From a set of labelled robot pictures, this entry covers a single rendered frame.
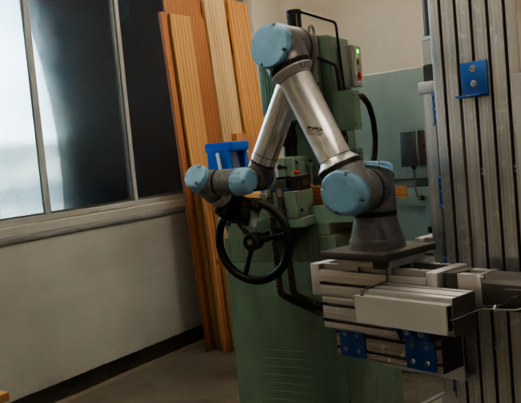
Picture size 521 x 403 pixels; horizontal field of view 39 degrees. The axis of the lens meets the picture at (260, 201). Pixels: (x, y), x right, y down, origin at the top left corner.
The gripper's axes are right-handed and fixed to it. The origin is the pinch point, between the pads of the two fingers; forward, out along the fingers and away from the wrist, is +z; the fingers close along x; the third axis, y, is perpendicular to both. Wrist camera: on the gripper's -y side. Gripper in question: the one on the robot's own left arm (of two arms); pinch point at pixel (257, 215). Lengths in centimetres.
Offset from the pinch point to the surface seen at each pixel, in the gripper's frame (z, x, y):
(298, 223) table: 15.2, 6.7, -3.2
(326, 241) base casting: 27.3, 11.4, -1.5
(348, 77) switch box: 37, 4, -73
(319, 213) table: 22.7, 9.7, -9.6
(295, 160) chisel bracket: 24.5, -4.7, -31.5
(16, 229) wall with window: 26, -144, -6
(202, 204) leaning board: 126, -123, -60
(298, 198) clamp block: 12.1, 6.6, -10.8
